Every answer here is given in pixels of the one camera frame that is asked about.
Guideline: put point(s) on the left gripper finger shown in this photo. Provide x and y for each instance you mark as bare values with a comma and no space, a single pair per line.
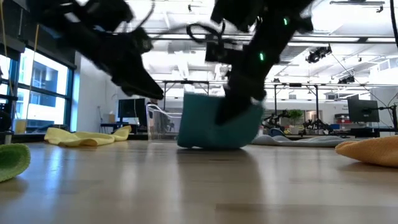
146,84
126,85

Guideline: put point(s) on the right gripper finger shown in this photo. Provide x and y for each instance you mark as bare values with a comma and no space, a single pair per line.
233,109

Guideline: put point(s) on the teal microfiber towel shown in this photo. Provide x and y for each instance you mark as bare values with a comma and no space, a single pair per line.
199,124

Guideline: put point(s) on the grey microfiber towel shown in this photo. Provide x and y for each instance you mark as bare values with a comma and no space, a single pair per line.
304,142

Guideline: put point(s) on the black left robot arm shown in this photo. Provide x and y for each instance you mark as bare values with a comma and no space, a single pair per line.
62,21

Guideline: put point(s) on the background black robot arm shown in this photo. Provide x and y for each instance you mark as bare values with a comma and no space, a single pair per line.
273,119
317,126

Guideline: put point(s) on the black monitor on arm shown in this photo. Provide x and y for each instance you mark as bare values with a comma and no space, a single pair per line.
362,110

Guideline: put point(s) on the yellow microfiber towel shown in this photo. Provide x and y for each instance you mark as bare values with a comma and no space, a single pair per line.
77,138

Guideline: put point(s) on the green microfiber towel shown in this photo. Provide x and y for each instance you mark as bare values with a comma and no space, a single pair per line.
12,160

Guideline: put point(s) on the orange microfiber towel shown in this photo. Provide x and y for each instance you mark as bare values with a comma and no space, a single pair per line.
373,152

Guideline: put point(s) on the person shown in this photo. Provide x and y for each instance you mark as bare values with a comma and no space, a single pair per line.
153,101

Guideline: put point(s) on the black monitor on desk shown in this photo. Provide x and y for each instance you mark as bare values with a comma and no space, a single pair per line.
130,108

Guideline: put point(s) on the dark background desk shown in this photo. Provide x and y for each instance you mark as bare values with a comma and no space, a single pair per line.
118,125

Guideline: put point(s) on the clear plastic bin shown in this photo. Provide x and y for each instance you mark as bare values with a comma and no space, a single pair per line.
161,124

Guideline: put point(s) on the small blue rounded object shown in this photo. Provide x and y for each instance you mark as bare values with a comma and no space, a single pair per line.
276,132

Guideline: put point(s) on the black ceiling spotlight cluster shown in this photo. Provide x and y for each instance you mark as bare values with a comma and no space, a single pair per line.
317,55

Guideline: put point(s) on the green background potted plant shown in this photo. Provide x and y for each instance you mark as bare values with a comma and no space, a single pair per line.
295,113

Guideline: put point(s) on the dark-framed window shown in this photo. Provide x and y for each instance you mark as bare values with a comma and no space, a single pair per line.
46,77

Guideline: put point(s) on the beige container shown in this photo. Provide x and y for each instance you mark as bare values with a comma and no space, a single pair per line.
20,127

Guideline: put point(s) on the black background desk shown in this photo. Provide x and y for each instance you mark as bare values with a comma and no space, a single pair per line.
373,132

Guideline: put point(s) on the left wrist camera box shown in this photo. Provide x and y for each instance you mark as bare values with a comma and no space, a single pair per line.
144,40

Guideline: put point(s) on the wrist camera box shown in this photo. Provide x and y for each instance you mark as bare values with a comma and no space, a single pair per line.
144,40
217,53

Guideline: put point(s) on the black background gantry frame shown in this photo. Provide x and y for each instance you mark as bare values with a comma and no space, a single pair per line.
186,82

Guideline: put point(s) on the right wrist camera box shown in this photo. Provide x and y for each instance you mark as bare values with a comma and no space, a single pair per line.
217,53

